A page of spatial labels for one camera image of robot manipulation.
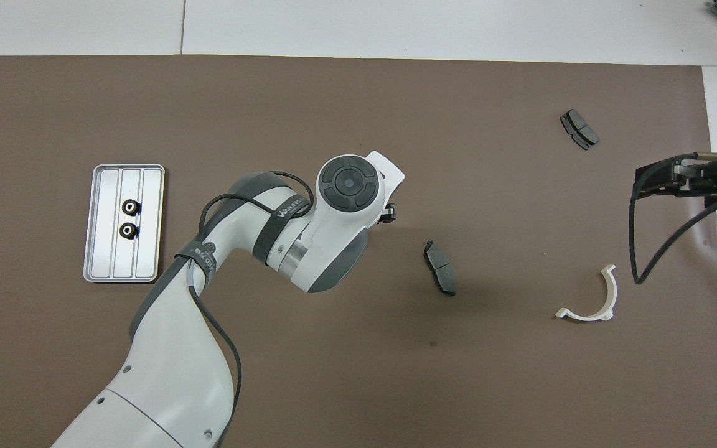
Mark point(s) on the black bearing gear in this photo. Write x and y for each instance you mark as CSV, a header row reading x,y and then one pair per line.
x,y
128,231
129,207

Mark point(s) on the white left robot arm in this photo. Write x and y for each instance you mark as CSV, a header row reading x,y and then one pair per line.
x,y
172,367

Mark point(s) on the silver metal tray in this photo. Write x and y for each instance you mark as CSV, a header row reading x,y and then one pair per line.
x,y
106,255

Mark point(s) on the dark grey brake pad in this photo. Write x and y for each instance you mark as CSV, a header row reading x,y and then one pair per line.
x,y
579,129
440,269

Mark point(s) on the brown table mat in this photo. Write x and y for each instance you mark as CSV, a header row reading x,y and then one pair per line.
x,y
365,112

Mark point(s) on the white curved plastic bracket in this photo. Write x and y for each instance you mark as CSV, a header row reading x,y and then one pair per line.
x,y
612,295

